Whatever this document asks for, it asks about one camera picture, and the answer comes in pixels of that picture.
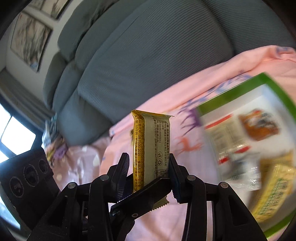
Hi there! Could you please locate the yellow square cake packet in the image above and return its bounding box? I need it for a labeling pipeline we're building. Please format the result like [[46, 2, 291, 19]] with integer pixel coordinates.
[[251, 151, 295, 223]]

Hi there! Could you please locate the red white snack packet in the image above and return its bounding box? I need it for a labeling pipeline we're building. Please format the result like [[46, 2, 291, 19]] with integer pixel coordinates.
[[204, 114, 261, 191]]

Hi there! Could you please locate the gold wafer bar packet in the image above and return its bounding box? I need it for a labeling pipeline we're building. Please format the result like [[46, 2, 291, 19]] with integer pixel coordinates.
[[130, 109, 175, 212]]

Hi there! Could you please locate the orange panda snack packet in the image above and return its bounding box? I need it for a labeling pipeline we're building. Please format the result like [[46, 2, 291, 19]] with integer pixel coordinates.
[[238, 108, 280, 141]]

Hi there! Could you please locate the mauve dotted blanket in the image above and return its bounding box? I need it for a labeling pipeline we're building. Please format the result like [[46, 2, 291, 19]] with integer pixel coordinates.
[[44, 136, 111, 190]]

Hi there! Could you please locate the pink printed blanket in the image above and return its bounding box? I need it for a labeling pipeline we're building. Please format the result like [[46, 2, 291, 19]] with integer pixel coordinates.
[[100, 46, 295, 240]]

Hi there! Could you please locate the green cardboard box tray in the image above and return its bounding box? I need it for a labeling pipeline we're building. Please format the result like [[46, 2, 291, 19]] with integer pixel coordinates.
[[197, 73, 295, 240]]

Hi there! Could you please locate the grey fabric sofa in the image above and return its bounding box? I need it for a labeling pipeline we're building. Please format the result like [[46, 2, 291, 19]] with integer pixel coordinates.
[[43, 1, 295, 146]]

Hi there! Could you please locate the framed ink landscape painting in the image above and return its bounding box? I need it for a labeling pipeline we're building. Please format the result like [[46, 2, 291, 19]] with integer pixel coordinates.
[[11, 12, 52, 73]]

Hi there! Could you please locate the black camera box left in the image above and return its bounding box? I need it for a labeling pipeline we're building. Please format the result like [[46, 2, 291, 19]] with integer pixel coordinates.
[[1, 147, 60, 230]]

